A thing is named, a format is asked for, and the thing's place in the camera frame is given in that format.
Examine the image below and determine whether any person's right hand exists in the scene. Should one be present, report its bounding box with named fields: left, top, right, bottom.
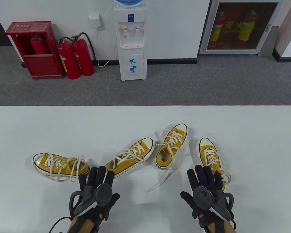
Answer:
left=180, top=165, right=234, bottom=222

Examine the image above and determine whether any person's left hand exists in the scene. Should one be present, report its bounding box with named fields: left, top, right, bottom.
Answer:
left=69, top=166, right=120, bottom=220

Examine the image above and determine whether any yellow shoe with white laces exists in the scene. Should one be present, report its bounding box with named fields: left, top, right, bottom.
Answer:
left=32, top=152, right=90, bottom=183
left=104, top=138, right=156, bottom=178
left=146, top=124, right=189, bottom=193
left=196, top=138, right=231, bottom=192

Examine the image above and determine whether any person's left forearm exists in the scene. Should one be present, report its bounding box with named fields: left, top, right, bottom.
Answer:
left=70, top=214, right=105, bottom=233

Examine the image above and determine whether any person's right forearm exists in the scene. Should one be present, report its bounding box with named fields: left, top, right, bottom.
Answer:
left=206, top=218, right=237, bottom=233

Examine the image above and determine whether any gray tracking controller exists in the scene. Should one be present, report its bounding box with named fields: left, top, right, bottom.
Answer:
left=69, top=183, right=113, bottom=217
left=192, top=186, right=234, bottom=221

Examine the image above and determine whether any red fire extinguisher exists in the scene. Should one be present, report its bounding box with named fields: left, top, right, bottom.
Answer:
left=56, top=37, right=81, bottom=80
left=71, top=32, right=97, bottom=77
left=30, top=35, right=50, bottom=56

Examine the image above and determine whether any red extinguisher floor cabinet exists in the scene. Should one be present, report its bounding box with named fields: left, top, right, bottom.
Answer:
left=5, top=21, right=65, bottom=80

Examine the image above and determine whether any white water dispenser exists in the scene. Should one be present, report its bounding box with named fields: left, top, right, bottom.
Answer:
left=113, top=2, right=147, bottom=82

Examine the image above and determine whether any red extinguisher behind glass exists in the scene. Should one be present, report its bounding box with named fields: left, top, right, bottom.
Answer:
left=238, top=10, right=259, bottom=49
left=210, top=11, right=226, bottom=48

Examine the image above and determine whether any gray metal panel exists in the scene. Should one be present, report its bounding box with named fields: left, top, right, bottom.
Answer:
left=258, top=25, right=279, bottom=57

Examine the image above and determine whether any black cable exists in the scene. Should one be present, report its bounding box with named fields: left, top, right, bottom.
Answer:
left=48, top=217, right=72, bottom=233

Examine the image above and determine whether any white power cable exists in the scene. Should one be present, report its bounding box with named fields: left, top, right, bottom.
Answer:
left=94, top=28, right=118, bottom=67

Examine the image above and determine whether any white wall box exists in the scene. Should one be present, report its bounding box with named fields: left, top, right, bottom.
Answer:
left=89, top=13, right=105, bottom=29

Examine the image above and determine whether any glass door wall cabinet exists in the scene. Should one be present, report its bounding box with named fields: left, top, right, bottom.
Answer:
left=199, top=0, right=285, bottom=55

